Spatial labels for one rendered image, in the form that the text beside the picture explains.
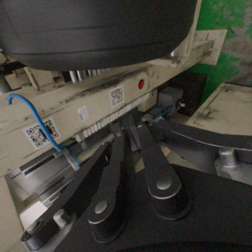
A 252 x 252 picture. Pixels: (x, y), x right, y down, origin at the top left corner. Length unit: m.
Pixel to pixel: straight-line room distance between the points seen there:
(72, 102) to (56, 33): 0.20
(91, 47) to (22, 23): 0.12
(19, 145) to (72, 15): 0.32
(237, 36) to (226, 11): 0.21
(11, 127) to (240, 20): 1.57
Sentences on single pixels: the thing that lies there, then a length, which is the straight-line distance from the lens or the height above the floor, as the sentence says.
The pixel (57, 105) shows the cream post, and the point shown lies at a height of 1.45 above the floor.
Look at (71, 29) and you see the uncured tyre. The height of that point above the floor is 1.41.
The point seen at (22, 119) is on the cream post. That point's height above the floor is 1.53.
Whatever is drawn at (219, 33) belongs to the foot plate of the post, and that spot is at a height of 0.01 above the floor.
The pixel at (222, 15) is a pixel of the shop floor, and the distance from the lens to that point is 1.59.
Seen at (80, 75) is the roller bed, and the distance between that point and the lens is 0.90.
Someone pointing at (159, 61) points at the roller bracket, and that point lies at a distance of 0.71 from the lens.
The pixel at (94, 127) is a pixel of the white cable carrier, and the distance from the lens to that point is 0.54.
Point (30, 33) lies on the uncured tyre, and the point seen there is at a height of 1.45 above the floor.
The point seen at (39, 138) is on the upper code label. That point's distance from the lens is 0.44.
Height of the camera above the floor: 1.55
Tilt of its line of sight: 33 degrees down
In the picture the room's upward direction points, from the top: 126 degrees counter-clockwise
